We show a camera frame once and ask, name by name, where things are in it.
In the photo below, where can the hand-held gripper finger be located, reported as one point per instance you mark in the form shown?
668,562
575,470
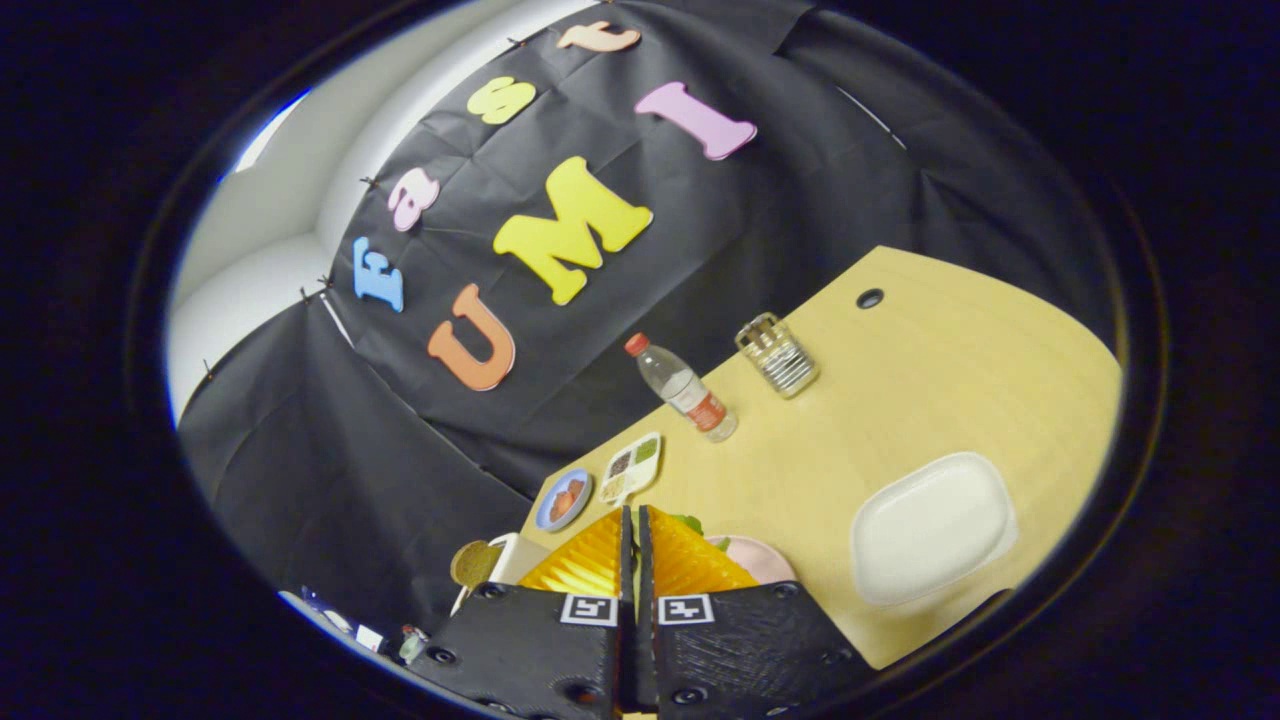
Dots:
626,570
645,570

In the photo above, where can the green lettuce leaf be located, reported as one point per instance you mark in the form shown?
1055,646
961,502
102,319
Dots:
688,522

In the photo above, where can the brown toast slice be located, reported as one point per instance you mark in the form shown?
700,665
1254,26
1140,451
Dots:
475,563

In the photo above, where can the orange-red food pieces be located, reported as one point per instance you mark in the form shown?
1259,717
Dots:
566,497

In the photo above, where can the small blue plate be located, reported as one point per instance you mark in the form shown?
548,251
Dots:
545,515

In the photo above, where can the white divided seasoning tray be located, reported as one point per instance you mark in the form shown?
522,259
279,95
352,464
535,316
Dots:
630,468

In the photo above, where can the white toaster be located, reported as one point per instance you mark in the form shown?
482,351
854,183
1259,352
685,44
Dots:
520,560

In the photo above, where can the round pink plate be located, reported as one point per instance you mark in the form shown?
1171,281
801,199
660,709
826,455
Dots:
765,560

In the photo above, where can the clear plastic water bottle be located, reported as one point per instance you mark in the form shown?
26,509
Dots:
690,392

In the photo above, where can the blurred small objects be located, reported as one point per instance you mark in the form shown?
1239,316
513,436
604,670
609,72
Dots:
410,643

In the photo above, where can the white square plate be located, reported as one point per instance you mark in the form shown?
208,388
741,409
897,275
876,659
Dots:
930,525

